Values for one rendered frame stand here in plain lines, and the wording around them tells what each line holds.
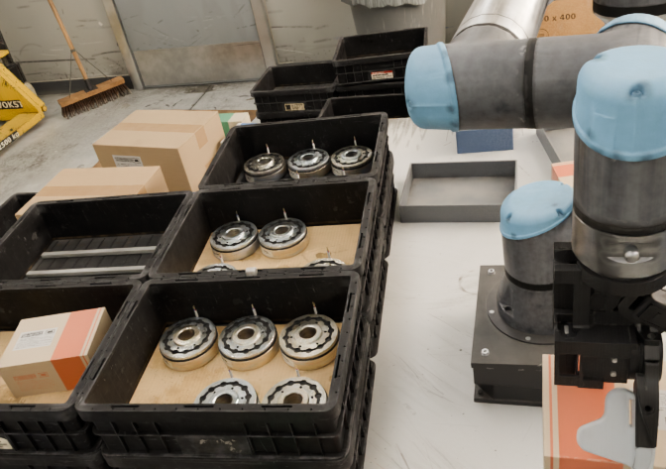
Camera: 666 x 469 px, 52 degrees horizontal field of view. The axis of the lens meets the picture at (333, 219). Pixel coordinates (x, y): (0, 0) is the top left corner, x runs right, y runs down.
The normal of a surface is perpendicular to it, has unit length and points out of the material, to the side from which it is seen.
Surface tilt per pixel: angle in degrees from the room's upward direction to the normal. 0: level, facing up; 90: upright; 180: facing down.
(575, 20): 75
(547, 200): 9
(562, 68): 52
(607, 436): 59
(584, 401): 0
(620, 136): 88
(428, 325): 0
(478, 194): 0
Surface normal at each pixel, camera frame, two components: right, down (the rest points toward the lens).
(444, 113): -0.33, 0.74
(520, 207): -0.33, -0.80
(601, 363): -0.23, 0.58
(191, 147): 0.91, 0.08
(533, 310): -0.42, 0.32
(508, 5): 0.20, -0.72
